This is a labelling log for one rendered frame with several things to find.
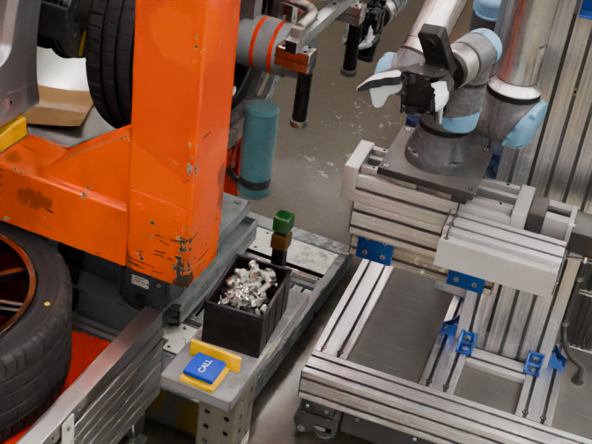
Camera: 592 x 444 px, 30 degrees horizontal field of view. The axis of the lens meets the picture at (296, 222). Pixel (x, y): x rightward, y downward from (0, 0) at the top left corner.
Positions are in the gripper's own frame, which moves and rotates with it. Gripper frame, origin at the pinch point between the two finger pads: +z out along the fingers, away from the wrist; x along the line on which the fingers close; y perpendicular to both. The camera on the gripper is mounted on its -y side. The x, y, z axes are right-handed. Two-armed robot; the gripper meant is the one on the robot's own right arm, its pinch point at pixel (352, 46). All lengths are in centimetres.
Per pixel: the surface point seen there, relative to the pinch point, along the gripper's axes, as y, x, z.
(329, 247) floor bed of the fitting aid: -75, -2, -14
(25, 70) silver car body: 3, -57, 66
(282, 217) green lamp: -17, 8, 61
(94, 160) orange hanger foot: -7, -31, 78
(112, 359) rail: -44, -15, 96
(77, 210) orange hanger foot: -20, -34, 80
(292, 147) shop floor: -83, -41, -77
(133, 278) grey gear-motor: -50, -30, 61
